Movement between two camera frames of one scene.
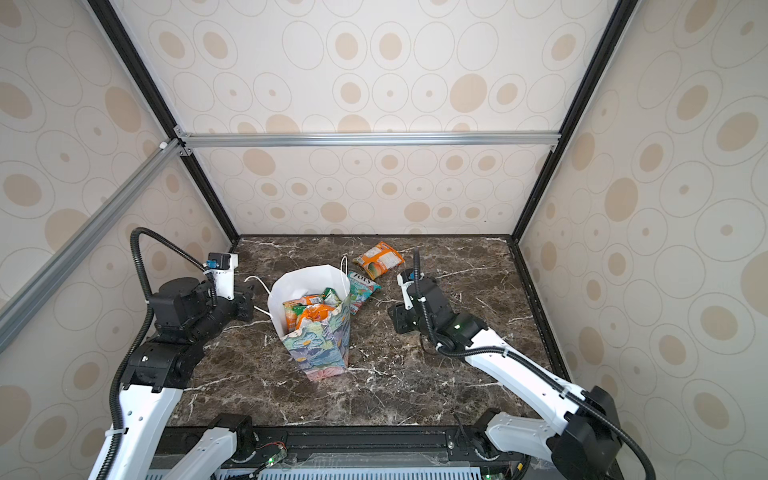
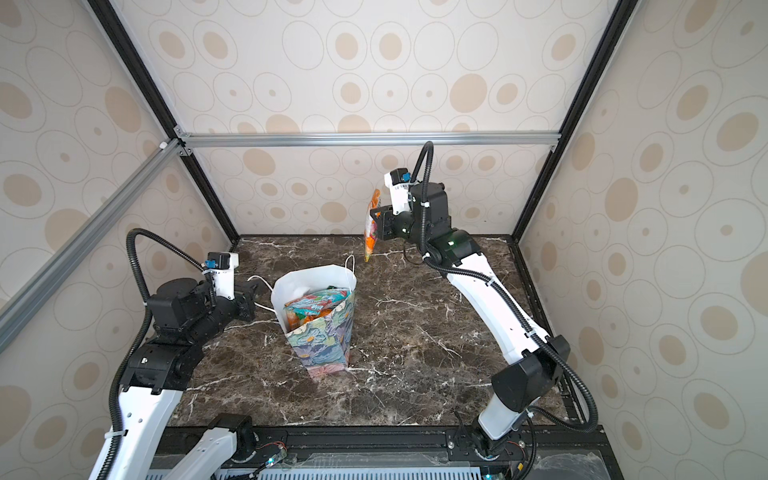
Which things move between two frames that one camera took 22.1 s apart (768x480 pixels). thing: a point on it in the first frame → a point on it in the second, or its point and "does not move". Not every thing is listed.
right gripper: [397, 317] → [384, 219]
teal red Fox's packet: [360, 289] → [312, 304]
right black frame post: [622, 19] does not move
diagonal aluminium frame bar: [24, 298] does not move
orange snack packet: [379, 259] → [370, 227]
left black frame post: [137, 58] does not move
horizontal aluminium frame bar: [370, 139] does not move
